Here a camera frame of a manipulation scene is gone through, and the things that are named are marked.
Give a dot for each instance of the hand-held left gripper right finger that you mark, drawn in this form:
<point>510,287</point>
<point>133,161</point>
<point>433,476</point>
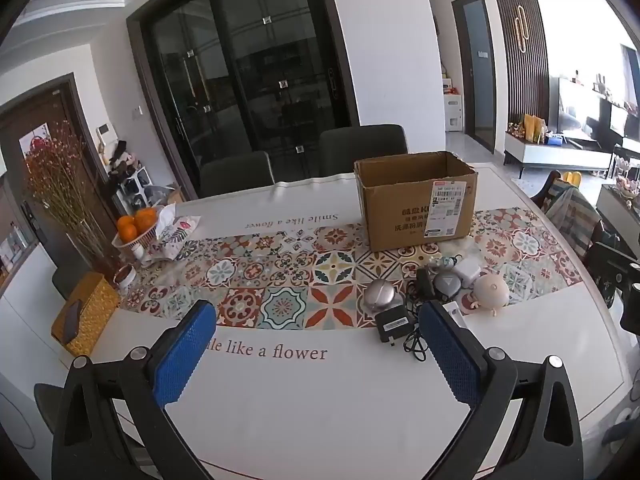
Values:
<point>450,355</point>

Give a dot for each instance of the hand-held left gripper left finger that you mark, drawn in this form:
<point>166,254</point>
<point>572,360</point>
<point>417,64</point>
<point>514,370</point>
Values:
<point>185,355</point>

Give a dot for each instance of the small white box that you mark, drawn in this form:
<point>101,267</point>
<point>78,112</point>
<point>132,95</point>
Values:
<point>457,310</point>

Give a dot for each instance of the black power adapter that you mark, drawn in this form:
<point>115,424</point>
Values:
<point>395,324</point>

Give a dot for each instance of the grey round device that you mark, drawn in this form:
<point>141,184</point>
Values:
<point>446,284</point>

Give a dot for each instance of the beige round toy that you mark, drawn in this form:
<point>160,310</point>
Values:
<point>490,290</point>

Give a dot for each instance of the white charger block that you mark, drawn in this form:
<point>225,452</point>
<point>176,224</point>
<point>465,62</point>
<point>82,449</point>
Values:
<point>469,271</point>

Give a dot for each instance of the silver round device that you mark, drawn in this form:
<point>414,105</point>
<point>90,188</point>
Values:
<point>381,299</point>

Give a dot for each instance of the brown cardboard box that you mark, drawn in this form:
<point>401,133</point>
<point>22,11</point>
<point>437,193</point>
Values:
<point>400,210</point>

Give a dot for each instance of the chair with striped cloth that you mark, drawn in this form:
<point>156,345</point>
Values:
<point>575,215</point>

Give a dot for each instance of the yellow woven basket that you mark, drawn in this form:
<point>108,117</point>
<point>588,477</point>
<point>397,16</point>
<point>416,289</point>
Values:
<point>97,310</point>

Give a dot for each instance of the yellow toy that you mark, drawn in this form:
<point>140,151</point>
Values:
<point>571,177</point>

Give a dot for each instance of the white fruit bowl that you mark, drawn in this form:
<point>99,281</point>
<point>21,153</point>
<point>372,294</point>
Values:
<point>131,247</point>

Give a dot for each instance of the leaf print tissue pack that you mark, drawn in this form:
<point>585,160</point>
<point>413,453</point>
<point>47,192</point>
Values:
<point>172,235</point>

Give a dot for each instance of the patterned tile tablecloth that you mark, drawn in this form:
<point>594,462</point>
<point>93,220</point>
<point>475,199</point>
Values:
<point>300,410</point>

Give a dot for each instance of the white television cabinet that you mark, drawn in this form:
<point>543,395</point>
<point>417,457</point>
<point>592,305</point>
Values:
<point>555,155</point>

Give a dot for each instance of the yellow bags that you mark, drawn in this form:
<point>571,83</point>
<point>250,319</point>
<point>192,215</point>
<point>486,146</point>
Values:
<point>533,129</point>

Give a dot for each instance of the television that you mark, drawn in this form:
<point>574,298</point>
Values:
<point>580,110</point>

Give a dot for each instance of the white shoe rack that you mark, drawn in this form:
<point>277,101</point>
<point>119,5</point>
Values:
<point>127,180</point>

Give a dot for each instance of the dark dining chair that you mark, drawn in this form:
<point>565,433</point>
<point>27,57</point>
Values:
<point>362,150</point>
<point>235,175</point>

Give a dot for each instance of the dried flower bunch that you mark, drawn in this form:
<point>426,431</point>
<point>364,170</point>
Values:
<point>65,185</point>

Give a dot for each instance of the brown wooden door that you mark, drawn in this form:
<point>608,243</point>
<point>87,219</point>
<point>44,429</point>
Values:
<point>30,200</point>

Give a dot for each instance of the small white cabinet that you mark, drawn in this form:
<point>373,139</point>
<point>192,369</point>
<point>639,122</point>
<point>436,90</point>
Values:
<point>452,110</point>

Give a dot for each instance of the dark narrow door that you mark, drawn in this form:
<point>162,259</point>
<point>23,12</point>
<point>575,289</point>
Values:
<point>477,70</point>

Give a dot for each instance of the dark glass sliding door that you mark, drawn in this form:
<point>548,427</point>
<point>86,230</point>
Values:
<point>250,75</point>

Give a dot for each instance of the white wall intercom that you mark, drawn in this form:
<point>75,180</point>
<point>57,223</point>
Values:
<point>105,135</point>

